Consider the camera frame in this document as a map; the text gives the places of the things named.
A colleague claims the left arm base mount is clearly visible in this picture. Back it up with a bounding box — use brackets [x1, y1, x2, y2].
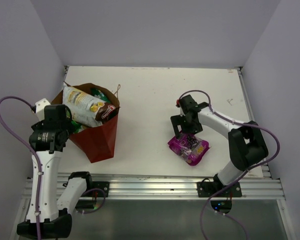
[84, 181, 110, 199]

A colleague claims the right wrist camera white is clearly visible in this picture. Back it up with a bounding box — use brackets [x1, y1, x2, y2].
[176, 98, 183, 109]

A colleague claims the green white chips bag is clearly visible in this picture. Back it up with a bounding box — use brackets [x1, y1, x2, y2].
[71, 120, 89, 134]

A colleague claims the dark green snack bag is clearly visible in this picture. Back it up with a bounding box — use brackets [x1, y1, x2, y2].
[90, 87, 111, 103]

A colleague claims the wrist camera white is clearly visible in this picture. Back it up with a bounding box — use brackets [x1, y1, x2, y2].
[30, 98, 51, 122]
[176, 98, 183, 109]

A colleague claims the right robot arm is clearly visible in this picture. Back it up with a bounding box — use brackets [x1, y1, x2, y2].
[168, 94, 269, 197]

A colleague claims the purple cable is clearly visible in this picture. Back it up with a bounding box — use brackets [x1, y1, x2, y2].
[0, 96, 47, 240]
[179, 89, 281, 240]

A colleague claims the aluminium rail frame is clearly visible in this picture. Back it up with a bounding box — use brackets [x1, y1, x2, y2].
[21, 66, 287, 201]

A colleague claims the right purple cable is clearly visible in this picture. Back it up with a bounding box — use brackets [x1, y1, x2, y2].
[179, 89, 281, 240]

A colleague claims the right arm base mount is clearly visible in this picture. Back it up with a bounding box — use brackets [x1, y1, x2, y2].
[196, 178, 243, 198]

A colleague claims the brown yellow chips bag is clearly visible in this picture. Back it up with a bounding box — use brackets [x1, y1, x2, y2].
[62, 86, 116, 128]

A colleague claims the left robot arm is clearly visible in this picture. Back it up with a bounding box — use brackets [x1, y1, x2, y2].
[16, 104, 94, 240]

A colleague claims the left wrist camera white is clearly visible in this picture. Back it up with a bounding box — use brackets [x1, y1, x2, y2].
[30, 98, 51, 122]

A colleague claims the purple candy bag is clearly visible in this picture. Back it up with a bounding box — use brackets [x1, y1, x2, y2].
[167, 132, 210, 166]

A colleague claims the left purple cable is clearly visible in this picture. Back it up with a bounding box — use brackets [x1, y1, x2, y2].
[0, 96, 47, 240]

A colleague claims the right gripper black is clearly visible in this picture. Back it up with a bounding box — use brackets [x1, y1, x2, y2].
[171, 113, 203, 139]

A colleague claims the red brown paper bag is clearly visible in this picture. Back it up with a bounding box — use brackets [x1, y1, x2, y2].
[51, 83, 120, 163]

